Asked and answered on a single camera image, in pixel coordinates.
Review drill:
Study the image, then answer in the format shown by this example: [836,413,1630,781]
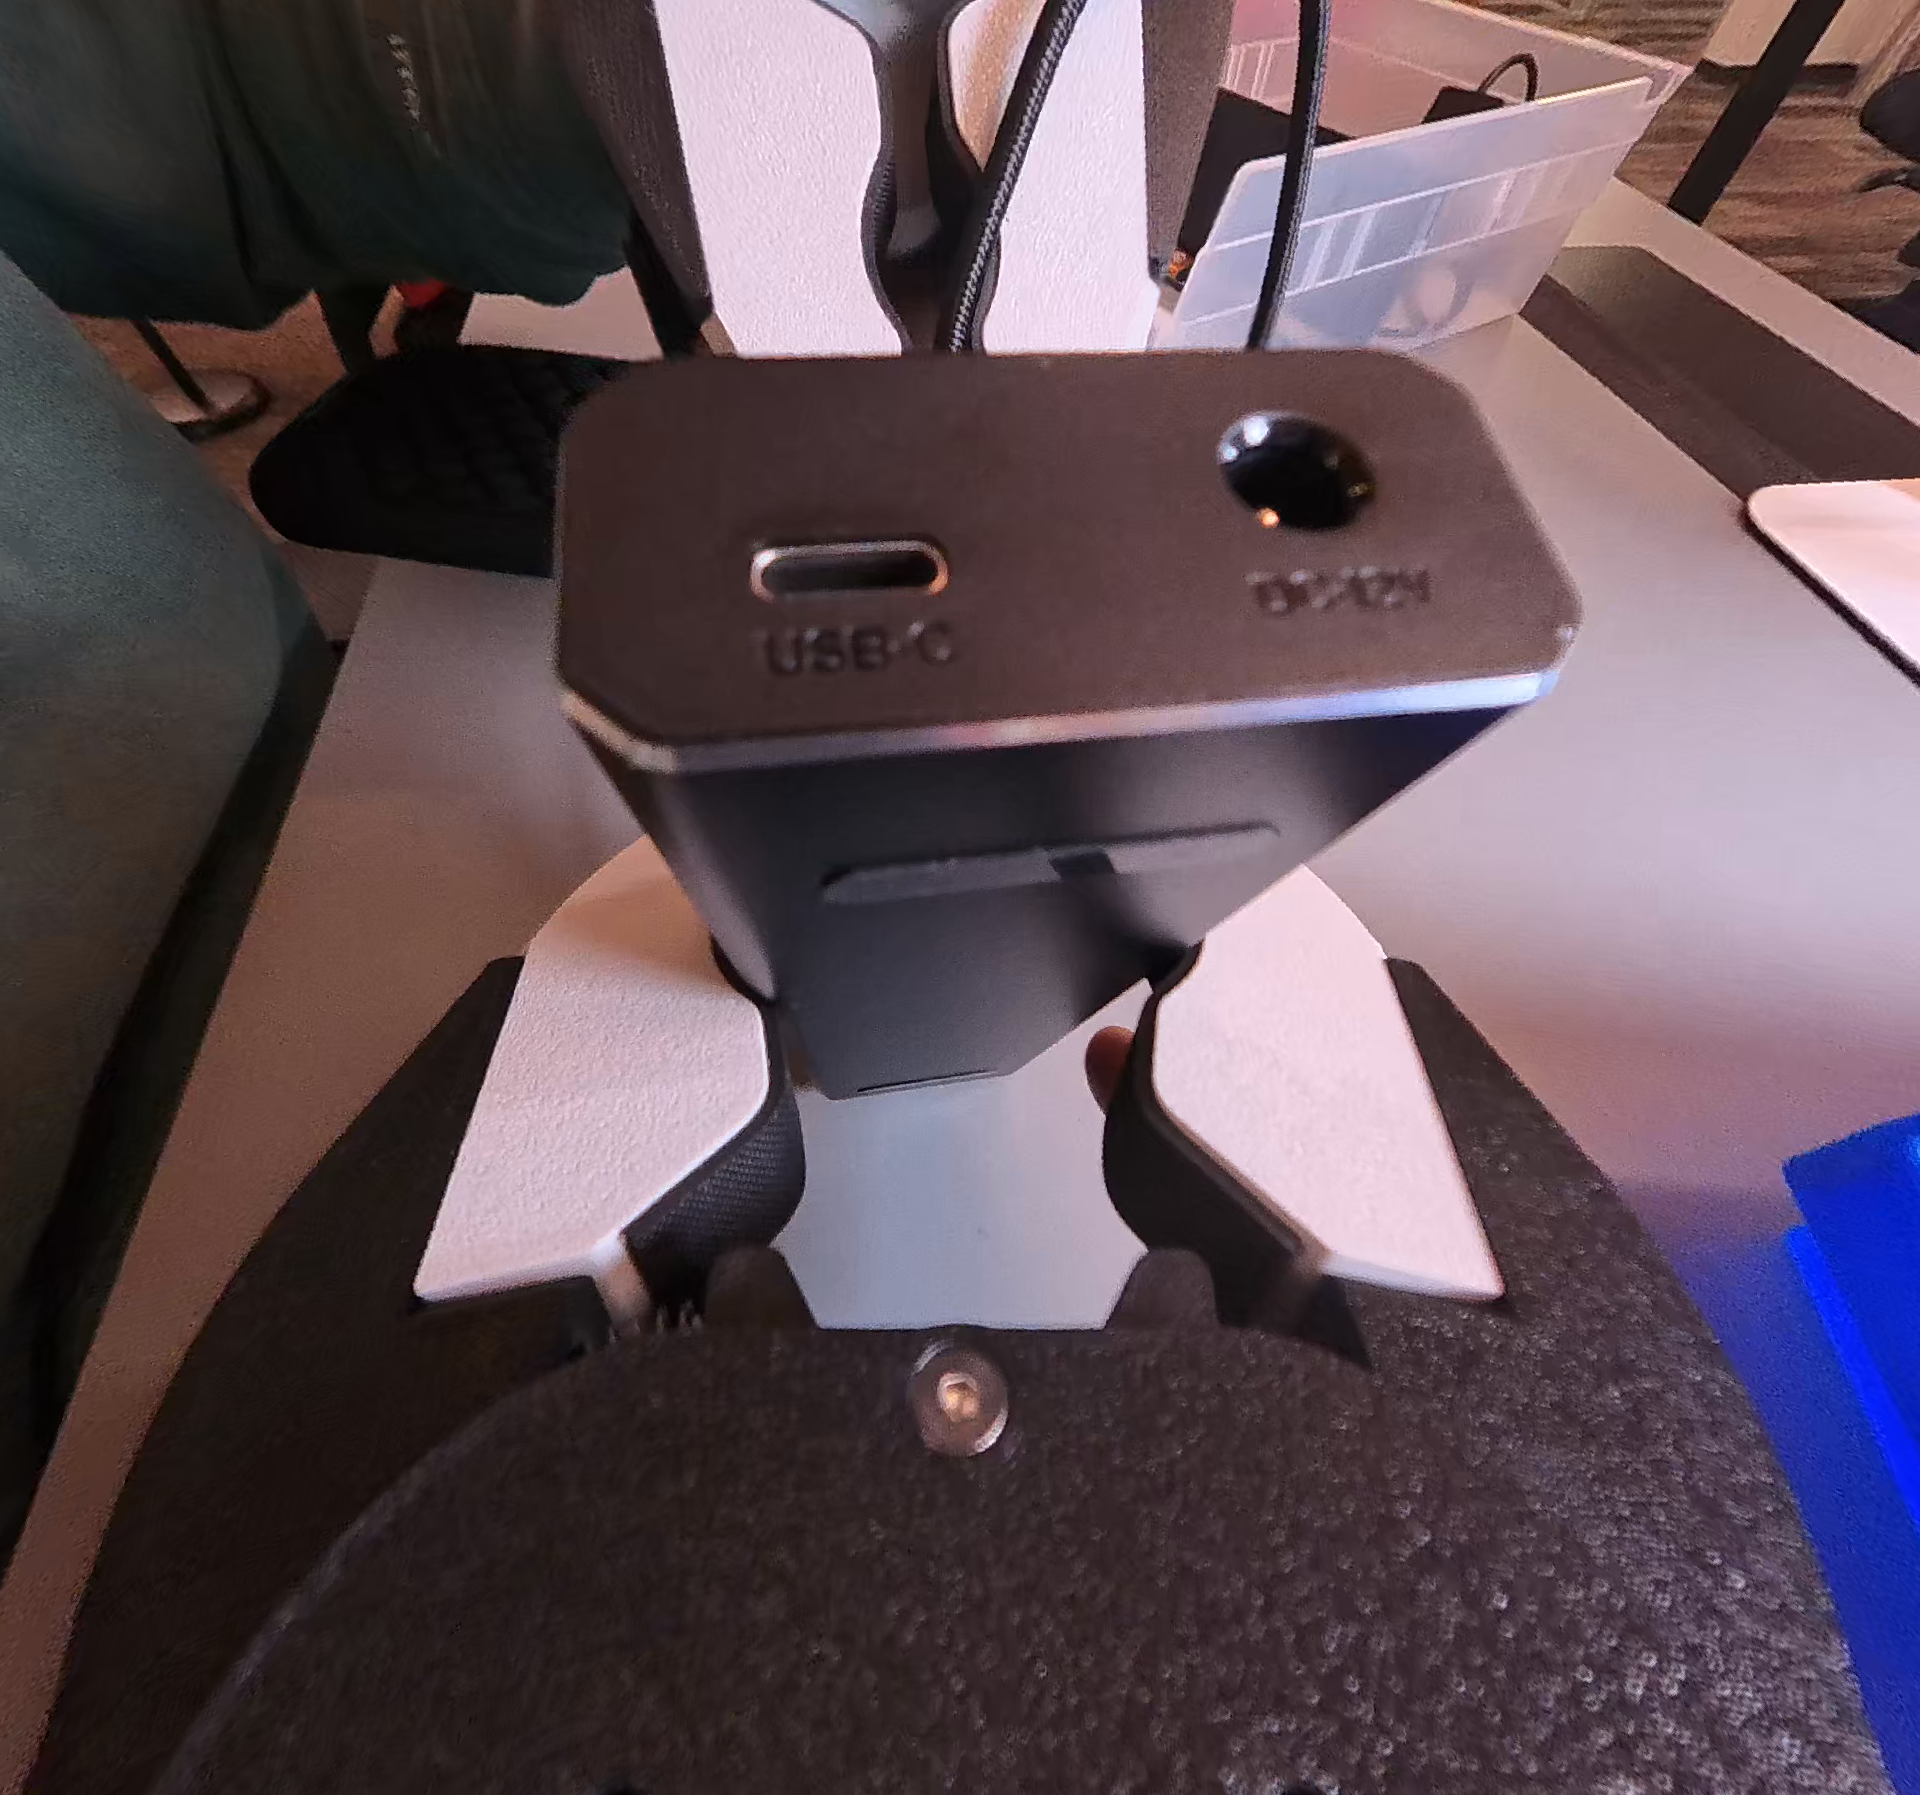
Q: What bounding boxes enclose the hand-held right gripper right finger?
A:
[1103,865,1508,1299]

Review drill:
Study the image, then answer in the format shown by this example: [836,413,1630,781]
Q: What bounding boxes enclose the person's left forearm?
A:
[0,0,639,331]

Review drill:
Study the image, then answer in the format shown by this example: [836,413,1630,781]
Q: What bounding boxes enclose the black mesh armrest pad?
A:
[247,346,636,579]

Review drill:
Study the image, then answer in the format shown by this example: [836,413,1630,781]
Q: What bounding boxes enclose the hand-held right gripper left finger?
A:
[413,834,808,1303]

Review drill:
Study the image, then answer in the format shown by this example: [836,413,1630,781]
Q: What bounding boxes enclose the white document stand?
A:
[1739,477,1920,682]

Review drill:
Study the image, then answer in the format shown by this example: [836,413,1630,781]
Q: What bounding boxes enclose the clear plastic bin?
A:
[1150,0,1698,358]

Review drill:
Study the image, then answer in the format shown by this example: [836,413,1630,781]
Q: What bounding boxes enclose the black divider panel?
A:
[1199,84,1353,288]

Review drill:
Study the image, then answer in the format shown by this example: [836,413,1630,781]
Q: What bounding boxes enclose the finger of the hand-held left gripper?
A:
[643,0,912,361]
[932,0,1158,358]

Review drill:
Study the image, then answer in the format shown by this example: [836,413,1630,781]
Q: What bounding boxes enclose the black usb cable orange plugs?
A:
[932,0,1339,358]

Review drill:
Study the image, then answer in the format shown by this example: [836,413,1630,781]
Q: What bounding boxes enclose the blue plastic bin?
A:
[1783,1111,1920,1795]

